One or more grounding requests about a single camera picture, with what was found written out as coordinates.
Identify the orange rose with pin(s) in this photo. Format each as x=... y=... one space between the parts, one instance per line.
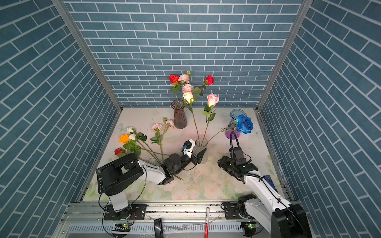
x=125 y=138

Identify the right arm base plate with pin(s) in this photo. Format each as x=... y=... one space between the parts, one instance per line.
x=231 y=211

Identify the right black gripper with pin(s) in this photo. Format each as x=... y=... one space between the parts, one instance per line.
x=224 y=159

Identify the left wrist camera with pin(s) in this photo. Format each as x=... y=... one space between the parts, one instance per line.
x=187 y=148

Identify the aluminium front rail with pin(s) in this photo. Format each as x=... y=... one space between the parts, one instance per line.
x=92 y=212

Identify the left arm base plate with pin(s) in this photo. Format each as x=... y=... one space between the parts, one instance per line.
x=134 y=212

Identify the red rose on table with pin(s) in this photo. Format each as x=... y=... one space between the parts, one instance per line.
x=121 y=152

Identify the light pink rose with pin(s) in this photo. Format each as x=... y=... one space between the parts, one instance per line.
x=209 y=112

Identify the cream white rose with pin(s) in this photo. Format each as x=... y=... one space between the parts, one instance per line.
x=189 y=99

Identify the small white flower spray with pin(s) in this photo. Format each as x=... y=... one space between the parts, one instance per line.
x=135 y=136

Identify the clear ribbed glass vase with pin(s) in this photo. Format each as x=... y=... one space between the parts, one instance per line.
x=201 y=146

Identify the red marker pen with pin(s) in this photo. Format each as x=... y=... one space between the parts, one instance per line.
x=207 y=222

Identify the dark purple ribbed vase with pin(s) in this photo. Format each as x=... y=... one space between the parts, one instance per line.
x=180 y=119

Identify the black handle object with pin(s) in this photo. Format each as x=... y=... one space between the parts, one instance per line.
x=158 y=228

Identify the red rose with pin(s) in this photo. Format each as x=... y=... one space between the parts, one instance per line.
x=121 y=152
x=174 y=79
x=207 y=82

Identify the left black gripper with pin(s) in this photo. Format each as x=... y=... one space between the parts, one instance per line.
x=197 y=159

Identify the blue rose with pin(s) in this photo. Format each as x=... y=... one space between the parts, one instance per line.
x=243 y=124

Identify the blue purple gradient vase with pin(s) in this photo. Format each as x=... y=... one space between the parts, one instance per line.
x=234 y=114

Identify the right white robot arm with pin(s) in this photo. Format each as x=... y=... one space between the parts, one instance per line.
x=280 y=217

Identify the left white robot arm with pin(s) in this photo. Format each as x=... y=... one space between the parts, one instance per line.
x=115 y=177

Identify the pink peony spray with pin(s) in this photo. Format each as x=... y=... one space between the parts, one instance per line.
x=159 y=132
x=184 y=80

